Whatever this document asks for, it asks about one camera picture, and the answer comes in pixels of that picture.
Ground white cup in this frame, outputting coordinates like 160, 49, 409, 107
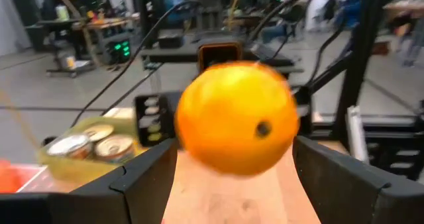
55, 4, 70, 22

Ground black box orange rim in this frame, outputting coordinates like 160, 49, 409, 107
197, 40, 243, 73

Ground orange fruit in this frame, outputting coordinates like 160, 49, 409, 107
174, 60, 301, 178

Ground yellow plastic tray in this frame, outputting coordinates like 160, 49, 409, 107
37, 115, 148, 184

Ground person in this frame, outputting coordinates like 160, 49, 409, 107
260, 0, 307, 45

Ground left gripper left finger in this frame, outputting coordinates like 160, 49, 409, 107
69, 137, 180, 224

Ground small metal food can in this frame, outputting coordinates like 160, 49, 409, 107
81, 123, 115, 142
46, 133, 93, 160
94, 134, 136, 164

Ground black computer green lights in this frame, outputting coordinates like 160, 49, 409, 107
98, 31, 133, 65

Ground low wheeled cart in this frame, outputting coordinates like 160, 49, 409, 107
45, 46, 97, 79

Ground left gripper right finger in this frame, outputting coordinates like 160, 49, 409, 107
292, 135, 424, 224

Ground wooden desk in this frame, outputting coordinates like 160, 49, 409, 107
71, 14, 142, 31

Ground red plastic tray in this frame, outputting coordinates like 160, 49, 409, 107
0, 159, 47, 194

